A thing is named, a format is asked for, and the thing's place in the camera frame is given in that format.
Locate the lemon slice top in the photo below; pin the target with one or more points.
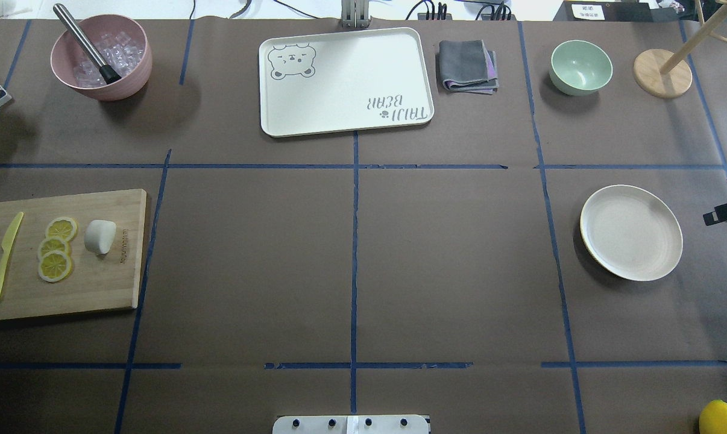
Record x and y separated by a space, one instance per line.
62 227

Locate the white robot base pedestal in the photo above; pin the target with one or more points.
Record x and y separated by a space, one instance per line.
399 423

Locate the white bear tray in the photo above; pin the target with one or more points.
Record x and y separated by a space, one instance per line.
345 81

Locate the lemon slice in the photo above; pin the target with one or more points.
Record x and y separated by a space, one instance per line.
54 267
62 227
53 243

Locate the steel muddler black tip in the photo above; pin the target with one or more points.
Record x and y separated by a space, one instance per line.
83 41

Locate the pink bowl with ice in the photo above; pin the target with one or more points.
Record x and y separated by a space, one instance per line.
122 42

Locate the lemon slice bottom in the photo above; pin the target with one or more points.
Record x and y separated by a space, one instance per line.
54 267

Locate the yellow lemon upper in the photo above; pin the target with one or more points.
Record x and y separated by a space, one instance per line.
713 417

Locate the black phone stand box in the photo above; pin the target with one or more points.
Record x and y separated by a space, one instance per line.
604 11

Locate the yellow plastic knife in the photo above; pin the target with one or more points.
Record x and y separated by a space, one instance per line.
7 245

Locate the white steamed bun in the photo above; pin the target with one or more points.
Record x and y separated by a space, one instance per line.
99 236

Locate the lemon slice middle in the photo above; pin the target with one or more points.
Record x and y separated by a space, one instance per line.
53 243

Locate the mint green bowl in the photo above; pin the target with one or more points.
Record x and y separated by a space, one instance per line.
579 68

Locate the cream round plate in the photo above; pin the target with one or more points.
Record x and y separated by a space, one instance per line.
631 233

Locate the bamboo cutting board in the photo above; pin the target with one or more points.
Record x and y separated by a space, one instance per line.
71 254

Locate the wooden mug stand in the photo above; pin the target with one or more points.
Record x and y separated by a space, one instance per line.
666 74

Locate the grey folded cloth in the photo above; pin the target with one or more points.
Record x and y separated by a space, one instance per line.
468 66

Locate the aluminium frame post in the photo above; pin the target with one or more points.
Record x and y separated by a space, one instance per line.
355 14

